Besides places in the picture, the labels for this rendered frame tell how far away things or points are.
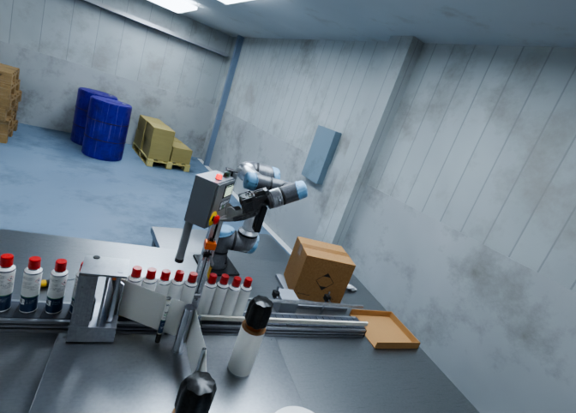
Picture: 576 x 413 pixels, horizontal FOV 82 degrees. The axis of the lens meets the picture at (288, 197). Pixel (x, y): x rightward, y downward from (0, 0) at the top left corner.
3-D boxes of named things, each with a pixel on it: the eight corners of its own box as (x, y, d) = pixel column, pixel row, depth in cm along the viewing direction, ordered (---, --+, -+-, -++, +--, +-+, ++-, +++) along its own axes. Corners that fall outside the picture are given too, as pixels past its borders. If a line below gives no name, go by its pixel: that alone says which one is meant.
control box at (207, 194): (183, 220, 129) (195, 174, 124) (204, 210, 145) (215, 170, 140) (206, 230, 127) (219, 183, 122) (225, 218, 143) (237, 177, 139)
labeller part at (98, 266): (78, 274, 103) (79, 272, 103) (85, 256, 113) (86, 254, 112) (127, 278, 109) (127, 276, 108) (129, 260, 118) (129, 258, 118)
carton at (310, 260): (291, 297, 185) (307, 254, 178) (283, 274, 207) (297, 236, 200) (339, 306, 193) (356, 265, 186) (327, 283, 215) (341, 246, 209)
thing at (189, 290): (175, 320, 135) (187, 276, 130) (175, 311, 140) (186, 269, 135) (188, 320, 137) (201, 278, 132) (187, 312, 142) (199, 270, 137)
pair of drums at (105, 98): (117, 144, 679) (125, 97, 655) (124, 164, 576) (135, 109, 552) (69, 134, 633) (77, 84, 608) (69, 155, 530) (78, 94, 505)
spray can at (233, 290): (221, 322, 142) (234, 282, 137) (217, 314, 146) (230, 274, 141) (232, 321, 145) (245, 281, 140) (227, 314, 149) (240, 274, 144)
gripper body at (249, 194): (236, 194, 132) (265, 185, 135) (241, 212, 135) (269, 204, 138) (240, 200, 125) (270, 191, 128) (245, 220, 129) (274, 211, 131)
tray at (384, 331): (375, 349, 169) (377, 342, 168) (349, 314, 191) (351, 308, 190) (417, 349, 181) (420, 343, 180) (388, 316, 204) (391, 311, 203)
